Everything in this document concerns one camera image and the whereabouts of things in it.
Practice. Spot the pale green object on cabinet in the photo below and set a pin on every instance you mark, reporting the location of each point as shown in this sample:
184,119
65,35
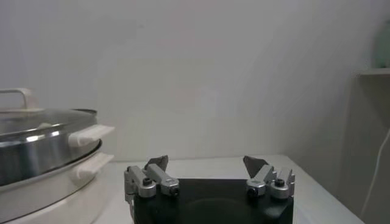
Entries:
383,45

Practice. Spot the round glass pot lid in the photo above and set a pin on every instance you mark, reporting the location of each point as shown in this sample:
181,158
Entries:
45,117

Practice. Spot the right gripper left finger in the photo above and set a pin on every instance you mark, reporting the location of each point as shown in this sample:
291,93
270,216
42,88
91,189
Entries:
152,179

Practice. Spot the white steamed baozi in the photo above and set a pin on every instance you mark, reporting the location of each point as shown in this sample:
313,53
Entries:
45,125

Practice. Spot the white electric cooker base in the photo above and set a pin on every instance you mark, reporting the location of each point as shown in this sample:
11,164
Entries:
61,188

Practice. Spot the grey side cabinet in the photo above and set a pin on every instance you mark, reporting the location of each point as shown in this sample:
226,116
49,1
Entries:
370,137

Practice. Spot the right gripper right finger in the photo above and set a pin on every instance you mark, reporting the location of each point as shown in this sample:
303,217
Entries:
268,179

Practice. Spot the stainless steel steamer basket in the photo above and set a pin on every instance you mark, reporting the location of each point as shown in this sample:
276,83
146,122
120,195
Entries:
45,152

